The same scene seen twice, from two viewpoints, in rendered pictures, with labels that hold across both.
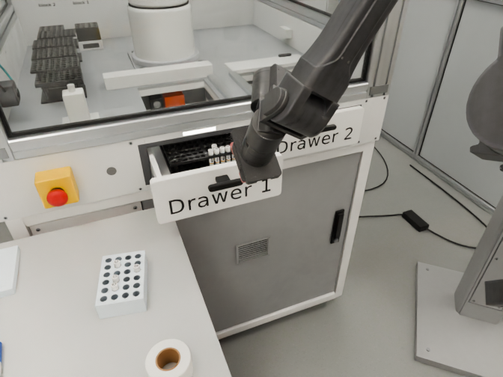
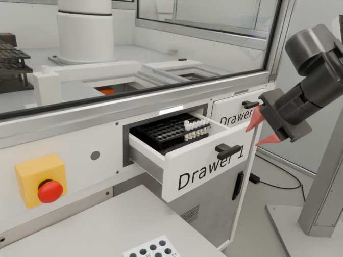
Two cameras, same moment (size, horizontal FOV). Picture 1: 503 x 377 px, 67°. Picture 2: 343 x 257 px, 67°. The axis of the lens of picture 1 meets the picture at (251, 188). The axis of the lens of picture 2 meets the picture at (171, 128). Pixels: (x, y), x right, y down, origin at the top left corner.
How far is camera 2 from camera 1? 0.46 m
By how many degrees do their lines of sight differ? 22
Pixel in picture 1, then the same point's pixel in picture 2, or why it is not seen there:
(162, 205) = (173, 181)
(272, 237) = (201, 202)
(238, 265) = not seen: hidden behind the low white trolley
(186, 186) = (194, 158)
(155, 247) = (159, 229)
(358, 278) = not seen: hidden behind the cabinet
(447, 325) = (305, 245)
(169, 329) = not seen: outside the picture
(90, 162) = (77, 147)
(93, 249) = (92, 247)
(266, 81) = (316, 40)
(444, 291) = (291, 221)
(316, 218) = (227, 180)
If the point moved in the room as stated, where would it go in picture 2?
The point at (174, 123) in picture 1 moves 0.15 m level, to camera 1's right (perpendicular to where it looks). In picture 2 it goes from (154, 103) to (210, 100)
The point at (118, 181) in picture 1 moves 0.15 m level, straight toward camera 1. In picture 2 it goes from (99, 165) to (140, 203)
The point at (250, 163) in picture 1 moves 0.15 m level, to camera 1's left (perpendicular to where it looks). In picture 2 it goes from (293, 121) to (217, 128)
